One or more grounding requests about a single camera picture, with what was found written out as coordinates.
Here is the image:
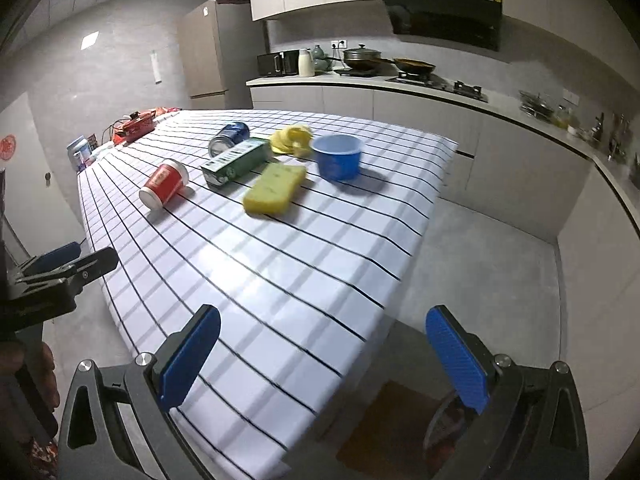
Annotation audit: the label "black gas stove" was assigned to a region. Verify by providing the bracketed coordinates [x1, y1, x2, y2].
[385, 72, 490, 103]

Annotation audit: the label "yellow rag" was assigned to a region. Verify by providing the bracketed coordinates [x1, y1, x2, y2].
[269, 126, 315, 158]

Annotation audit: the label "white checkered tablecloth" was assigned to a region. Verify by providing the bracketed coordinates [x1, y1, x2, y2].
[75, 108, 458, 480]

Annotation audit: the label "yellow sponge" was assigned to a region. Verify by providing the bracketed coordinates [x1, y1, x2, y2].
[243, 162, 307, 215]

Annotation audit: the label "person's left hand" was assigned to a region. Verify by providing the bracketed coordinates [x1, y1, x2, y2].
[0, 342, 60, 411]

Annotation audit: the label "blue white box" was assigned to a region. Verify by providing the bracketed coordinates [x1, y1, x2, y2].
[67, 135, 98, 171]

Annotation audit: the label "steel lidded pot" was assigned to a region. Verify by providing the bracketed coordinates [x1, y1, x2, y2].
[519, 89, 556, 118]

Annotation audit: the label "beige lower cabinets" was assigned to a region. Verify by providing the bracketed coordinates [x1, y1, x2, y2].
[249, 85, 640, 401]

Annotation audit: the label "lidded wok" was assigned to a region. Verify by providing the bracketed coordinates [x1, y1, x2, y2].
[342, 44, 396, 72]

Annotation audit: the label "utensil rack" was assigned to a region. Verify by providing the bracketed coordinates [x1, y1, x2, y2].
[607, 112, 632, 161]

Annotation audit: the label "grey door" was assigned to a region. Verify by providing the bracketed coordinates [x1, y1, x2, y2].
[0, 92, 86, 271]

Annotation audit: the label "black bucket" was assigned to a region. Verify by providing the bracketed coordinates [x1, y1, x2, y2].
[422, 390, 481, 463]

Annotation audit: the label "blue drink can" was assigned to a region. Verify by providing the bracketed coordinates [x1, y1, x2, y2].
[208, 122, 251, 158]

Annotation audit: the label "green carton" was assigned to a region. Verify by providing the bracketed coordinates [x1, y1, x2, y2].
[200, 138, 271, 189]

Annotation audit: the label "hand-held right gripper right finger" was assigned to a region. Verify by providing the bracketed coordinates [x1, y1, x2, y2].
[425, 304, 591, 480]

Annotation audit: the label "dark wooden stool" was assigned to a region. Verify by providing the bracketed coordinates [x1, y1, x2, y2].
[336, 380, 451, 480]

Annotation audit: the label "red paper cup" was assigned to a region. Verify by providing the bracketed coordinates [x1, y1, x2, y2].
[139, 158, 190, 209]

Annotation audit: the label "black microwave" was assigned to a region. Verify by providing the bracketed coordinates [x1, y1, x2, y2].
[257, 50, 301, 78]

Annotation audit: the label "red electric device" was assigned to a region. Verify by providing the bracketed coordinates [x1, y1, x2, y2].
[112, 110, 156, 143]

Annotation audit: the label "blue bowl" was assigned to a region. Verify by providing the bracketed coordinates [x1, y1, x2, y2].
[310, 134, 363, 182]

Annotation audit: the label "beige refrigerator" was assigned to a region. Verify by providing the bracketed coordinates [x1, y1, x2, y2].
[178, 0, 253, 111]

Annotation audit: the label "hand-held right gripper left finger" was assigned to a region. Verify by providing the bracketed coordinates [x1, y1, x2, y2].
[57, 304, 223, 480]

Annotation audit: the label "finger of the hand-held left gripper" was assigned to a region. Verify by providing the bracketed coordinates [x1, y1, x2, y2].
[10, 246, 121, 296]
[15, 241, 83, 277]

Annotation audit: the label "frying pan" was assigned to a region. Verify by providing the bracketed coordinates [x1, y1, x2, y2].
[392, 56, 437, 75]

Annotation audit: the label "black range hood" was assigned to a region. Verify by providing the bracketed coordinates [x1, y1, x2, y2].
[375, 0, 503, 52]

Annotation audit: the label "black induction cooktop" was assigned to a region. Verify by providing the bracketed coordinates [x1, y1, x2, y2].
[332, 66, 386, 78]

